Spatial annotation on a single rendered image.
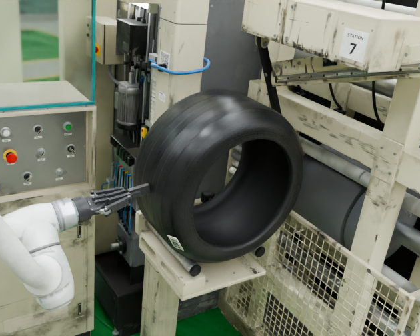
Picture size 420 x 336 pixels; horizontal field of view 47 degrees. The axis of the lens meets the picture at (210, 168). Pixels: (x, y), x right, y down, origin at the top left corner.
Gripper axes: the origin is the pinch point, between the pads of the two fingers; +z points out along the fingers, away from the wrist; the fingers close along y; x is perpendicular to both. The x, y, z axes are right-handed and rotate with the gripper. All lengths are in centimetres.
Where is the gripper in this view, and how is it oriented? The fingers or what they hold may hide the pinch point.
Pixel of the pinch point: (139, 191)
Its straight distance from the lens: 151.6
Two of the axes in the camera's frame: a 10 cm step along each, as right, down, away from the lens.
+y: -5.3, -4.0, 7.5
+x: 0.1, 8.7, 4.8
